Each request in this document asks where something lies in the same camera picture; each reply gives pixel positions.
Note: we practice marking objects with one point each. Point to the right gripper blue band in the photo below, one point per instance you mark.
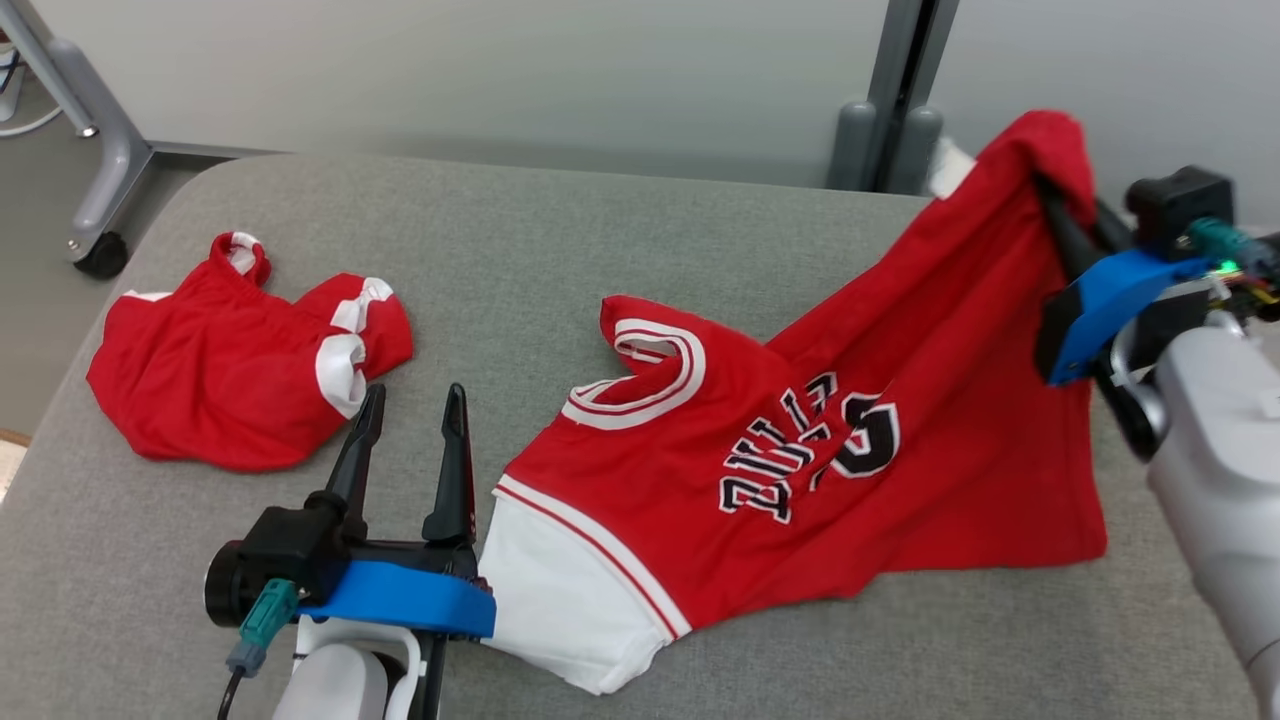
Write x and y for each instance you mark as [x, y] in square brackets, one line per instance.
[1110, 300]

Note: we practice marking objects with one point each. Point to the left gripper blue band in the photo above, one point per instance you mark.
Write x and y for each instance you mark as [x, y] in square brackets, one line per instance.
[400, 600]

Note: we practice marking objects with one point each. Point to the red shorts white cuffs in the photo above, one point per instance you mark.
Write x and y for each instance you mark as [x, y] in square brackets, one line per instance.
[220, 380]

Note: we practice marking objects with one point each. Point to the red basketball jersey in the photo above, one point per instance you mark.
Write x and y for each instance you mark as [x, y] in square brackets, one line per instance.
[800, 400]

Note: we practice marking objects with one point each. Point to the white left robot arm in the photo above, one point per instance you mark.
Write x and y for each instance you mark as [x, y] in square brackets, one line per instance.
[335, 685]

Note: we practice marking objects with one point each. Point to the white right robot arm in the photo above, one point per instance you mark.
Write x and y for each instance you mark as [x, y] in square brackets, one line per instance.
[1220, 480]

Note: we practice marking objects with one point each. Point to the black caster wheel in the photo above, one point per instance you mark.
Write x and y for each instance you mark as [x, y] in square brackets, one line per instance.
[100, 257]

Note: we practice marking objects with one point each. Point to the grey wheeled stand leg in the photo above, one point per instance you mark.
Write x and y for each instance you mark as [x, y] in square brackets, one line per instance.
[110, 150]

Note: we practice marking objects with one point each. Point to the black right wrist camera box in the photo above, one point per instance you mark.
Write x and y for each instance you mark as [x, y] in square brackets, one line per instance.
[1180, 205]

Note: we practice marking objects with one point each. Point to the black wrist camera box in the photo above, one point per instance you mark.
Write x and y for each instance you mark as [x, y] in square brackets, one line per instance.
[295, 550]
[1180, 205]

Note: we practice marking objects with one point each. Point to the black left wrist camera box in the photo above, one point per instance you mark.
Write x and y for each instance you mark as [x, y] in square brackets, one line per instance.
[295, 550]

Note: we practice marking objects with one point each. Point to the grey cylindrical post foot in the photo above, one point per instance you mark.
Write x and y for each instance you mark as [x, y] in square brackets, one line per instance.
[918, 150]
[852, 150]

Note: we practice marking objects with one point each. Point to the grey partition post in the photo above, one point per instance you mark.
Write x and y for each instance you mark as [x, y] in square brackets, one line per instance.
[895, 60]

